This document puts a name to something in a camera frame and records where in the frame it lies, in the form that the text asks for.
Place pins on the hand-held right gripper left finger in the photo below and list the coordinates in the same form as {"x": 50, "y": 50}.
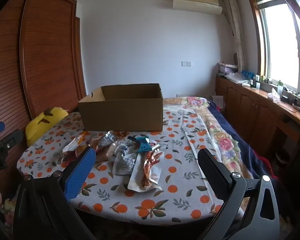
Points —
{"x": 80, "y": 175}

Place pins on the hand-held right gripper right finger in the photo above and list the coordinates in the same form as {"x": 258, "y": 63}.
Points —
{"x": 212, "y": 175}

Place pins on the brown cardboard box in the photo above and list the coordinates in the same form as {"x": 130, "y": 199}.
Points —
{"x": 120, "y": 115}

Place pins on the orange and silver snack packet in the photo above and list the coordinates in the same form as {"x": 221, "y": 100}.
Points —
{"x": 71, "y": 150}

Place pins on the orange fruit print bedsheet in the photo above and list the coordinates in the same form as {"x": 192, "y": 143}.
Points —
{"x": 180, "y": 180}

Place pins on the floral blanket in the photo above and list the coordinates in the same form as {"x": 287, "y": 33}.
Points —
{"x": 222, "y": 140}

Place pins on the dark blue blanket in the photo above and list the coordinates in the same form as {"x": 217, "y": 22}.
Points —
{"x": 247, "y": 152}

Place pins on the white snack packet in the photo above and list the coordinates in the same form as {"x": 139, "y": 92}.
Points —
{"x": 123, "y": 165}

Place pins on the yellow plush toy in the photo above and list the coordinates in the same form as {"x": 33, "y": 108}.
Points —
{"x": 42, "y": 125}

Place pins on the white packet with blue print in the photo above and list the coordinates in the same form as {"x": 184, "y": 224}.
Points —
{"x": 126, "y": 146}

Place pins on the teal snack packet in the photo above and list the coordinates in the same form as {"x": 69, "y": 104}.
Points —
{"x": 143, "y": 146}

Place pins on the white paper bag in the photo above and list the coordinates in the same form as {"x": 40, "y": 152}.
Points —
{"x": 217, "y": 102}

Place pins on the wooden cabinet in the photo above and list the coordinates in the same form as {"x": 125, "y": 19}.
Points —
{"x": 252, "y": 110}

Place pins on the wooden wardrobe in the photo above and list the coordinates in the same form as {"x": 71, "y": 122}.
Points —
{"x": 47, "y": 55}

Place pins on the white plastic bags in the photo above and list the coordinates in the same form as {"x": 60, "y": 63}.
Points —
{"x": 237, "y": 78}

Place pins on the tissue pack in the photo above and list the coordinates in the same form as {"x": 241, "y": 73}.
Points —
{"x": 273, "y": 95}

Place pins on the blue bottles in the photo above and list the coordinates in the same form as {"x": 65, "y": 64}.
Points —
{"x": 247, "y": 74}

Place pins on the stack of pink boxes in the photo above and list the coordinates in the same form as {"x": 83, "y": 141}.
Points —
{"x": 227, "y": 68}

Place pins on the clear bottle with green cap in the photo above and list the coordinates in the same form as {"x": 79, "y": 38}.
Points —
{"x": 280, "y": 88}

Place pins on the pale curtain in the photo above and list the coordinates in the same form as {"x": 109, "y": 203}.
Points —
{"x": 236, "y": 30}

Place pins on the window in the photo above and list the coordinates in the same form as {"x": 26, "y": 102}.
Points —
{"x": 279, "y": 42}

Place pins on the white air conditioner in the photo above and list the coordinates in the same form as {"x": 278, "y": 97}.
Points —
{"x": 197, "y": 6}

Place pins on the white wall switch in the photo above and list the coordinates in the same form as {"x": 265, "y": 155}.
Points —
{"x": 186, "y": 63}

